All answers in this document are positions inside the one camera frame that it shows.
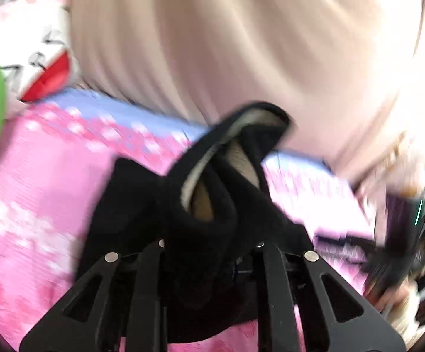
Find pink floral bedsheet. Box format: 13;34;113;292
0;88;378;352

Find black pants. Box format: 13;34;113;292
77;102;316;341

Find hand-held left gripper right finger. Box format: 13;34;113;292
253;244;407;352

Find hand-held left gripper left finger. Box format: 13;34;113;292
20;240;169;352

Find beige blanket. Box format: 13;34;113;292
66;0;425;191

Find white cartoon print pillow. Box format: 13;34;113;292
0;0;83;104

